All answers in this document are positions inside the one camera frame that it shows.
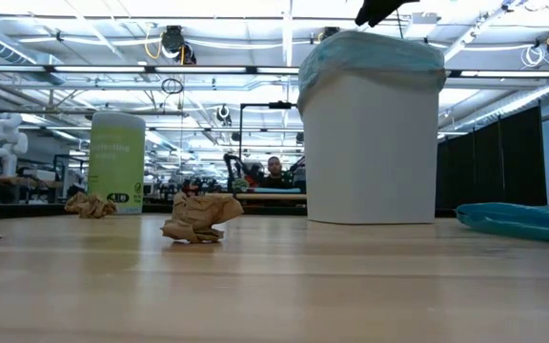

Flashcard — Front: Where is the light blue trash bag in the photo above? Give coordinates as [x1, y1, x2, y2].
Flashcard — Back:
[295, 30, 448, 113]

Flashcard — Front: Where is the white plastic trash bin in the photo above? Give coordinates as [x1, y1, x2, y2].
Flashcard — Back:
[298, 71, 447, 226]

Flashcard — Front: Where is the teal trash bag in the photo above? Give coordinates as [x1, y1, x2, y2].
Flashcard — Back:
[455, 201, 549, 248]

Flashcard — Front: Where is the brown paper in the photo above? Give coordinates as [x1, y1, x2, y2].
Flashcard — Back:
[64, 192, 118, 220]
[160, 192, 245, 245]

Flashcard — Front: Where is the black room divider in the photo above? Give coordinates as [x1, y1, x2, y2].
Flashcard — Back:
[436, 105, 548, 213]

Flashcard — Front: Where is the person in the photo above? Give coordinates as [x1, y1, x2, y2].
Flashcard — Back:
[258, 155, 300, 191]

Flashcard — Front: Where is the wooden workbench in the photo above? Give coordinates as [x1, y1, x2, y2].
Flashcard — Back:
[234, 192, 307, 202]
[0, 173, 64, 205]

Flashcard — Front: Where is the green disinfecting wipes canister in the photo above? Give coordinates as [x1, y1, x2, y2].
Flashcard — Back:
[87, 111, 148, 216]

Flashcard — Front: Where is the white robot figure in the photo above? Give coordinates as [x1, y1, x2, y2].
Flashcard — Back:
[0, 111, 30, 178]

